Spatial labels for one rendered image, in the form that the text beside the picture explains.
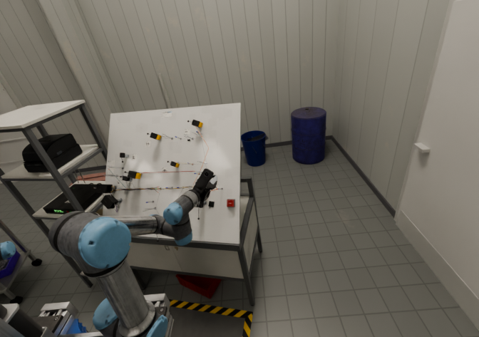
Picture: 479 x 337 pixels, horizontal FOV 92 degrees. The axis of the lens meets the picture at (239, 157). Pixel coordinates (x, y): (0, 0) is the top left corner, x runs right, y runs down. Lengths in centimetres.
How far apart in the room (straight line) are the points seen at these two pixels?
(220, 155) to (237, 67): 259
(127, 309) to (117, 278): 13
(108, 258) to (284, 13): 388
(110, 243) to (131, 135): 153
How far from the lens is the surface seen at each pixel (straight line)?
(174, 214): 93
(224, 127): 175
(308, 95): 438
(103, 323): 105
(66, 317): 161
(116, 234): 70
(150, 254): 227
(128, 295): 85
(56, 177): 206
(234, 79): 415
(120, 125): 224
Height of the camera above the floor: 218
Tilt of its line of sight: 30 degrees down
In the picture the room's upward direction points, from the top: 10 degrees counter-clockwise
